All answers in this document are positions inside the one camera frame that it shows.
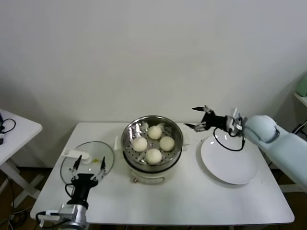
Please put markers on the pale green object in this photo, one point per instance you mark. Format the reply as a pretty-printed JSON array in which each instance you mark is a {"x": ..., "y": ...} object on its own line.
[{"x": 302, "y": 86}]

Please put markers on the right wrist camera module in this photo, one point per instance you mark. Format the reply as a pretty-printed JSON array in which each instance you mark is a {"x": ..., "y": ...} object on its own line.
[{"x": 236, "y": 124}]

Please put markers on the white electric cooker pot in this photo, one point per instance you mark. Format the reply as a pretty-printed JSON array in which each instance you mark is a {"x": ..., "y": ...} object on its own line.
[{"x": 148, "y": 177}]

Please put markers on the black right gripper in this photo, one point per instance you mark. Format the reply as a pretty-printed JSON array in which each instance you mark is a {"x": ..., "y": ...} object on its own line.
[{"x": 216, "y": 122}]

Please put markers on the white shelf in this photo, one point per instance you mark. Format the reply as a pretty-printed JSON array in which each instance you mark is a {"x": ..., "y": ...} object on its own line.
[{"x": 302, "y": 100}]

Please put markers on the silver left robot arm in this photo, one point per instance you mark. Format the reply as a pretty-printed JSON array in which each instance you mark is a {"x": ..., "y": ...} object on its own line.
[{"x": 76, "y": 215}]

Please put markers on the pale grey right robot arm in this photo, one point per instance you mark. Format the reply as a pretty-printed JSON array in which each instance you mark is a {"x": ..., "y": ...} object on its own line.
[{"x": 283, "y": 148}]

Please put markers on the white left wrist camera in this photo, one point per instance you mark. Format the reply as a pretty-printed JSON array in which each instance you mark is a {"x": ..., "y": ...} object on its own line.
[{"x": 50, "y": 214}]

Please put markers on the stainless steel steamer basket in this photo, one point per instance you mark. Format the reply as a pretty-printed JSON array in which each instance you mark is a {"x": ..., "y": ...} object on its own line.
[{"x": 178, "y": 141}]

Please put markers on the white round plate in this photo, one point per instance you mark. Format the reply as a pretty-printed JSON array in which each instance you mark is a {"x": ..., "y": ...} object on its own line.
[{"x": 227, "y": 163}]

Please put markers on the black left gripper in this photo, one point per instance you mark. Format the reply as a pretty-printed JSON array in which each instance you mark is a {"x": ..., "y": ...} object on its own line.
[{"x": 82, "y": 183}]

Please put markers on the white side table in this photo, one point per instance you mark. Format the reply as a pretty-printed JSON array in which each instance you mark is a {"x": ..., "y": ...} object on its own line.
[{"x": 21, "y": 129}]

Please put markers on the white steamed baozi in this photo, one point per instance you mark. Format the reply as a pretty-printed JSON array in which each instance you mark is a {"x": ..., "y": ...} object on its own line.
[
  {"x": 139, "y": 144},
  {"x": 155, "y": 132},
  {"x": 167, "y": 143},
  {"x": 153, "y": 156}
]

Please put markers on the small black device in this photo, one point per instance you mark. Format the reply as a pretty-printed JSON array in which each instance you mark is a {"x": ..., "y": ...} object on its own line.
[{"x": 1, "y": 141}]

